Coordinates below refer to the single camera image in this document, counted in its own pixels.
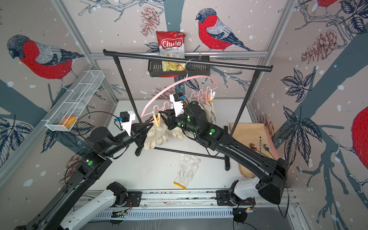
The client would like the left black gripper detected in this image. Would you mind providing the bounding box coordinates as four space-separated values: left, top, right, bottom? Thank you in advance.
103 121 153 158

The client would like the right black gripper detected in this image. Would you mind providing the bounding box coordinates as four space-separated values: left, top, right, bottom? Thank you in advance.
158 109 201 139

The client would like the black clothes rack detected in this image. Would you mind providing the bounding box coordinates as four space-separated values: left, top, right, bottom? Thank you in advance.
103 48 274 172

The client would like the green-striped leather glove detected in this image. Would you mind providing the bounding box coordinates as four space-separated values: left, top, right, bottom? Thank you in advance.
200 102 217 124

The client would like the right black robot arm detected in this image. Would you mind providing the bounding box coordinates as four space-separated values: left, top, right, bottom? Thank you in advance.
160 102 288 205

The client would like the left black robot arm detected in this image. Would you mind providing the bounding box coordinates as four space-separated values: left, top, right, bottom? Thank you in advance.
16 123 153 230

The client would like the yellow clothespin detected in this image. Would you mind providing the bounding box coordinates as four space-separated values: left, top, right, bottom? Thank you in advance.
152 112 161 127

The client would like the white clothespin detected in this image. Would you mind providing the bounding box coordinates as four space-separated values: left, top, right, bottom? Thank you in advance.
208 89 216 103

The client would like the orange snack packet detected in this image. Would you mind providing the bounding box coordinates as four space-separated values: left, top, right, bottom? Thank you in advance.
59 116 78 129

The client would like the red cassava chips bag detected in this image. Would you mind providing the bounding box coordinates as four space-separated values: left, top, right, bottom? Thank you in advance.
156 31 186 71

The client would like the iridescent spoon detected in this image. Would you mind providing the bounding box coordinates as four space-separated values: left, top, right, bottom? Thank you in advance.
250 143 258 151

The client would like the tan pink-edged placemat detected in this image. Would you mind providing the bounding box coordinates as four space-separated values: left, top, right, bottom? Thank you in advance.
232 123 280 160

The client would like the silver spoon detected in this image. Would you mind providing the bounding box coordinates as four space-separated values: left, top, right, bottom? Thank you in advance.
263 144 272 154

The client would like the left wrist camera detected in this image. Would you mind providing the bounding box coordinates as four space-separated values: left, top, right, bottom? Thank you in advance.
116 111 136 136

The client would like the dark wall basket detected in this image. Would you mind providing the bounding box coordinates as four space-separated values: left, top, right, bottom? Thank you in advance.
148 60 210 78

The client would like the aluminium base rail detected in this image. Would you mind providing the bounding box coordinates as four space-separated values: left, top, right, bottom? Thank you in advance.
60 189 300 221

